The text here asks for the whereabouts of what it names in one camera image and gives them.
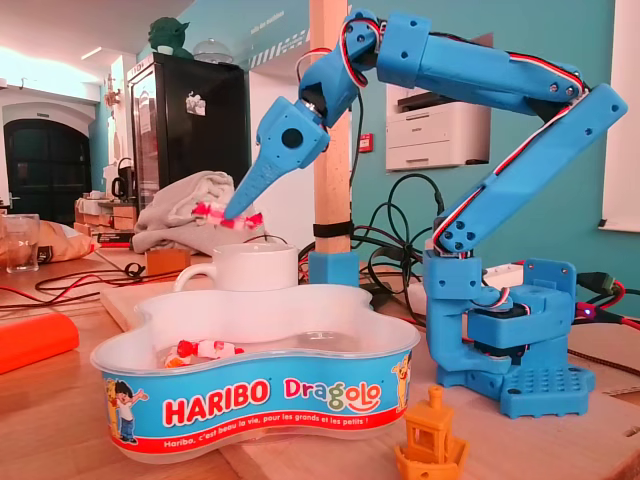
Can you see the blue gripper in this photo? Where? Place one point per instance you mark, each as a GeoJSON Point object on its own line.
{"type": "Point", "coordinates": [284, 141]}

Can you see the red white candy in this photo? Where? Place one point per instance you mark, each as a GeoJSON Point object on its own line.
{"type": "Point", "coordinates": [210, 215]}
{"type": "Point", "coordinates": [215, 349]}

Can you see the blue 3D-printed robot arm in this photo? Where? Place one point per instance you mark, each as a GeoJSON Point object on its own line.
{"type": "Point", "coordinates": [555, 150]}

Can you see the black glass-door fridge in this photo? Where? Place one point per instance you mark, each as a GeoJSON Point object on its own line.
{"type": "Point", "coordinates": [210, 145]}

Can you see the crumpled grey cloth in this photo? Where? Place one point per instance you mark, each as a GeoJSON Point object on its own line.
{"type": "Point", "coordinates": [190, 200]}

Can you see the white ceramic mug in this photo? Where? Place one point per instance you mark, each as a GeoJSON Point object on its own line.
{"type": "Point", "coordinates": [255, 267]}

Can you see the photo on fridge door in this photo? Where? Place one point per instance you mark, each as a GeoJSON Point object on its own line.
{"type": "Point", "coordinates": [196, 103]}

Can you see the small brown cardboard box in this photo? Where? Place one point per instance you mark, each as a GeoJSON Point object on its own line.
{"type": "Point", "coordinates": [167, 261]}

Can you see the black kettle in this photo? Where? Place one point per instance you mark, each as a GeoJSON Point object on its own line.
{"type": "Point", "coordinates": [122, 182]}

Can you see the wooden drawer cabinet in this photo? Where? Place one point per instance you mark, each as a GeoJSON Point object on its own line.
{"type": "Point", "coordinates": [122, 217]}

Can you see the clear glass dome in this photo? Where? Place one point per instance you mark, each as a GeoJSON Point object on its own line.
{"type": "Point", "coordinates": [212, 52]}

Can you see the black flat box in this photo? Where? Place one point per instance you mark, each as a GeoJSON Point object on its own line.
{"type": "Point", "coordinates": [115, 239]}

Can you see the green Yoda figure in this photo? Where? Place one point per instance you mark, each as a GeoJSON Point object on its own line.
{"type": "Point", "coordinates": [167, 35]}

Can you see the white office printer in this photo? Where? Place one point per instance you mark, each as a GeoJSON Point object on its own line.
{"type": "Point", "coordinates": [435, 135]}

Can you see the orange white wrapped candy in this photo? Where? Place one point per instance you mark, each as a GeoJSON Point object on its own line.
{"type": "Point", "coordinates": [174, 361]}

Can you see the tan snack bag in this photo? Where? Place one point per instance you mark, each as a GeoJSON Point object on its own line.
{"type": "Point", "coordinates": [60, 245]}

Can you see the dark arched door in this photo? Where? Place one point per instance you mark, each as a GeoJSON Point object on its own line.
{"type": "Point", "coordinates": [47, 170]}

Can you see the ceiling light strip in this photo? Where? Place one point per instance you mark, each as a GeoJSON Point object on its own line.
{"type": "Point", "coordinates": [92, 53]}

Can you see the Haribo Dragolo candy tub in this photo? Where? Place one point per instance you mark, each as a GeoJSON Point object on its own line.
{"type": "Point", "coordinates": [225, 400]}

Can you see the clear drinking glass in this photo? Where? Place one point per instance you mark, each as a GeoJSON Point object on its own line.
{"type": "Point", "coordinates": [21, 245]}

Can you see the white power strip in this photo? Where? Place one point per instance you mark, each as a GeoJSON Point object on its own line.
{"type": "Point", "coordinates": [502, 275]}

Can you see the orange 3D-printed toy boat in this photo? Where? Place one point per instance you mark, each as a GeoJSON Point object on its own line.
{"type": "Point", "coordinates": [430, 440]}

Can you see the light wooden base board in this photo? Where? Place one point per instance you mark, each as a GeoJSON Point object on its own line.
{"type": "Point", "coordinates": [525, 445]}

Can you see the wooden camera post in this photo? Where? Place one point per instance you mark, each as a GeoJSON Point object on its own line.
{"type": "Point", "coordinates": [332, 200]}

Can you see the blue printed post base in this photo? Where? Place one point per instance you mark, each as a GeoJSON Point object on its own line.
{"type": "Point", "coordinates": [332, 267]}

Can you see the red wall alarm box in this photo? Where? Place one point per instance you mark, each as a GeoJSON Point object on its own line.
{"type": "Point", "coordinates": [366, 142]}

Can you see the white wall board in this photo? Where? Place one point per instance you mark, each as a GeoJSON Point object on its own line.
{"type": "Point", "coordinates": [625, 175]}

